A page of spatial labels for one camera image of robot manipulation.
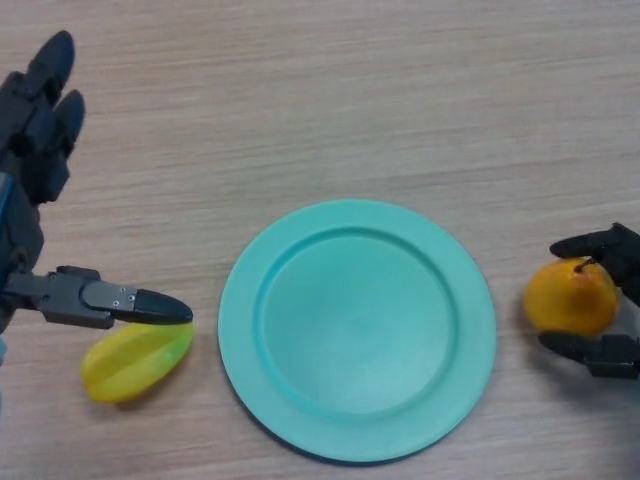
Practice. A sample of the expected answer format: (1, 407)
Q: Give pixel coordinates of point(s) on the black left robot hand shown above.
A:
(20, 225)

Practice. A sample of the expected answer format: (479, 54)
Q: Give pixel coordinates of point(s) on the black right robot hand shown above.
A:
(620, 250)

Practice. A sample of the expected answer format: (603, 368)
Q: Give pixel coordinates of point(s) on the yellow orange pear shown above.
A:
(570, 300)

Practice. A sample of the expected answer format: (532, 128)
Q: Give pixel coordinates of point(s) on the teal green round plate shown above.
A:
(355, 330)

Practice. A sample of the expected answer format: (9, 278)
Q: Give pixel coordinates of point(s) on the yellow green starfruit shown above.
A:
(130, 367)

